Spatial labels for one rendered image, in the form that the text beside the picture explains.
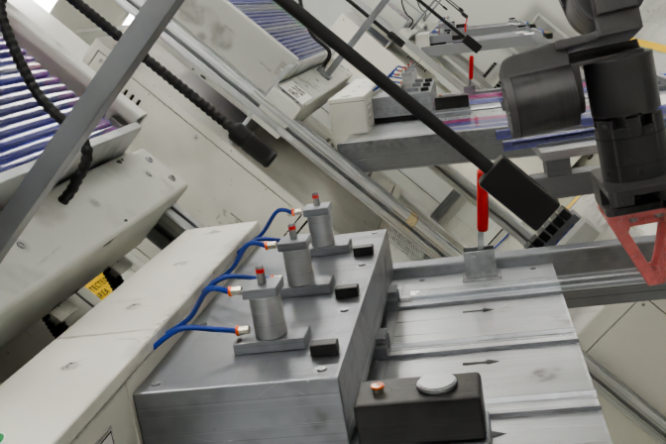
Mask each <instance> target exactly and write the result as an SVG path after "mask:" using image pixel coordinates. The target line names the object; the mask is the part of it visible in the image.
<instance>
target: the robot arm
mask: <svg viewBox="0 0 666 444"><path fill-rule="evenodd" d="M558 1H559V3H560V5H561V7H562V10H563V12H564V14H565V16H566V19H567V21H568V23H569V24H570V26H571V27H572V28H573V29H574V30H575V31H576V32H577V33H579V34H580V35H582V36H577V37H573V38H568V39H564V40H559V41H556V42H555V43H553V44H551V43H549V44H548V45H547V46H543V47H540V48H537V49H533V50H530V51H527V52H524V53H520V54H517V55H516V54H513V55H511V56H509V57H507V58H505V59H504V60H503V61H502V63H501V65H500V69H499V82H500V86H501V92H502V98H503V100H502V102H503V103H504V109H505V113H506V118H507V122H508V123H507V125H508V126H509V129H510V133H511V136H512V138H513V139H517V138H522V137H527V136H531V135H536V134H541V133H546V132H551V131H555V130H560V129H565V128H570V127H575V126H579V125H581V114H583V113H585V112H586V100H585V94H584V88H583V82H582V76H581V72H580V66H583V69H584V75H585V80H586V86H587V91H588V97H589V103H590V108H591V114H592V117H593V121H594V127H595V129H594V131H595V137H596V143H597V149H598V154H599V160H600V166H601V168H596V169H592V170H591V176H592V184H593V189H594V195H595V199H596V201H597V203H598V208H599V210H600V211H601V213H602V214H603V216H604V218H605V219H606V221H607V222H608V224H609V225H610V227H611V229H612V230H613V232H614V234H615V235H616V237H617V238H618V240H619V241H620V243H621V244H622V246H623V247H624V249H625V251H626V252H627V254H628V255H629V257H630V258H631V260H632V261H633V263H634V265H635V266H636V267H637V269H638V270H639V272H640V273H641V275H642V276H643V278H644V280H645V281H646V283H647V284H648V285H656V284H662V283H665V281H666V130H665V124H664V118H663V113H662V108H660V109H658V108H657V107H659V106H661V99H660V92H659V86H658V80H657V73H656V67H655V61H654V55H653V49H645V48H641V47H640V46H639V43H638V40H637V39H634V40H632V38H633V37H634V36H635V35H636V34H637V33H638V32H639V31H640V30H641V28H642V27H643V24H642V19H641V15H640V10H639V7H640V6H641V4H642V2H643V0H558ZM655 222H658V224H657V231H656V238H655V244H654V249H653V254H652V259H651V261H650V262H647V261H646V260H645V258H644V257H643V255H642V254H641V252H640V250H639V249H638V247H637V246H636V244H635V242H634V241H633V239H632V238H631V236H630V234H629V230H630V227H632V226H638V225H643V224H649V223H655ZM652 266H657V267H656V268H655V269H651V268H650V267H652Z"/></svg>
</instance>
